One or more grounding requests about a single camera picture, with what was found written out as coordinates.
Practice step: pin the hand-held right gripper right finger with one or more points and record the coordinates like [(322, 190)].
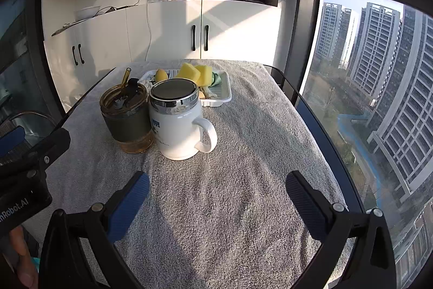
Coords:
[(304, 197)]

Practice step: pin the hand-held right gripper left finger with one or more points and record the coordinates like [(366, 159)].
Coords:
[(130, 204)]

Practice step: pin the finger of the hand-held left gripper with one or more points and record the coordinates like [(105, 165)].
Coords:
[(10, 140), (50, 145)]

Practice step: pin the small white mesh scrubber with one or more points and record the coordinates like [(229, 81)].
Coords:
[(147, 81)]

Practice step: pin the yellow oval sponge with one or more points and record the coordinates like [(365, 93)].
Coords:
[(161, 74)]

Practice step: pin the white plastic tray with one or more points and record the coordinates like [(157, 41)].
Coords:
[(221, 93)]

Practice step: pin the yellow block sponge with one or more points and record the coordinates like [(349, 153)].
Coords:
[(205, 74), (187, 72)]

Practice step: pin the green patterned cloth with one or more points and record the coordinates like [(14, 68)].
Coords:
[(216, 79)]

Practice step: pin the person's left hand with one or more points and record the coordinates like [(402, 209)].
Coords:
[(20, 255)]

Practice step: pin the teal plastic object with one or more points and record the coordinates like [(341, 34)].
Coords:
[(34, 264)]

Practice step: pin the amber glass cup green sleeve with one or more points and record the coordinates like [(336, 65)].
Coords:
[(125, 126)]

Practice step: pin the white mug chrome lid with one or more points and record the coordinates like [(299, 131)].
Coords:
[(176, 133)]

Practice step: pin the amber glass straw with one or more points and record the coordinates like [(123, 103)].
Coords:
[(126, 75)]

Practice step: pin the flat dark tool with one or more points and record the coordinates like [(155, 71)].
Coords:
[(66, 29)]

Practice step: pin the white bowl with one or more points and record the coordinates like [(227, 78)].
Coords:
[(87, 13)]

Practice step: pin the apartment buildings outside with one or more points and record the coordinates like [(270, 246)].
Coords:
[(389, 79)]

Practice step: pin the metal frame chair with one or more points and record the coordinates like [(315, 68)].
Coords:
[(27, 126)]

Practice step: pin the white wall cabinet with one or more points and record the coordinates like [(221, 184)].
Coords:
[(169, 28)]

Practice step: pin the black window frame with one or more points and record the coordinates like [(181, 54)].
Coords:
[(304, 21)]

